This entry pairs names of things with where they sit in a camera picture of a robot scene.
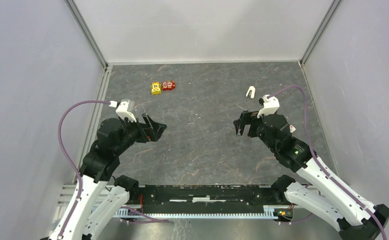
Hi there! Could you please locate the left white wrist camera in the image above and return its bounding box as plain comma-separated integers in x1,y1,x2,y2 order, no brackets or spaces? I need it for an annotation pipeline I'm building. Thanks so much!
115,99,138,123

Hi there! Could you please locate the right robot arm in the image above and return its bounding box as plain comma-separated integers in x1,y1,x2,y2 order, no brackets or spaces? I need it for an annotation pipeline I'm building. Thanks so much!
233,111,389,240

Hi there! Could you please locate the red toy block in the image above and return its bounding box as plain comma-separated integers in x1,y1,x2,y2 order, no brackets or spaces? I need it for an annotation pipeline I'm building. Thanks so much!
161,81,176,91

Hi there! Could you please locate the white stapler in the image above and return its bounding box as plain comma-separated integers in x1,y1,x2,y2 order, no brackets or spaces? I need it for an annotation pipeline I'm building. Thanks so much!
245,85,256,99

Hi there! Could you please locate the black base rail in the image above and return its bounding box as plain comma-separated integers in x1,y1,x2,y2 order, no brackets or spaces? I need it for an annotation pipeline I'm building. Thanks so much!
126,184,290,215

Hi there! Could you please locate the yellow toy block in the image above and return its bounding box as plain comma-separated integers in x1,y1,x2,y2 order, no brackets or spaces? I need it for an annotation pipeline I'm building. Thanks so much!
151,82,162,95

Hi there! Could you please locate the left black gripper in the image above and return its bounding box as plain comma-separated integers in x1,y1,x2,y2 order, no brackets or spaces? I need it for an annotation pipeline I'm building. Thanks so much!
114,112,167,155

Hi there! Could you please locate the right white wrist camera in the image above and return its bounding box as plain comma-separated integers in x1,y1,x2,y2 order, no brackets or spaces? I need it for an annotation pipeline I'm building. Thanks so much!
257,95,280,118

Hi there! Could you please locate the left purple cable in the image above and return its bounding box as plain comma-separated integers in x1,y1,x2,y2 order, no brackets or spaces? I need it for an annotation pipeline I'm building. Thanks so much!
57,100,119,239

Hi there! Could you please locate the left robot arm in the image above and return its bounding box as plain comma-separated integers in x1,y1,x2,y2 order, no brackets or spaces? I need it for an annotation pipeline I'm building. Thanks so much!
47,113,167,240

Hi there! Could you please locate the white staple box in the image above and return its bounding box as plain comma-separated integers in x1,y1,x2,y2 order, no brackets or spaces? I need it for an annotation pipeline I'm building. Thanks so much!
289,125,296,133

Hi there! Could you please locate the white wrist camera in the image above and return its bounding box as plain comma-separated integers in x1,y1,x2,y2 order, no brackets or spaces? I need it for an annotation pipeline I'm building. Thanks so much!
257,95,280,118
115,99,138,123

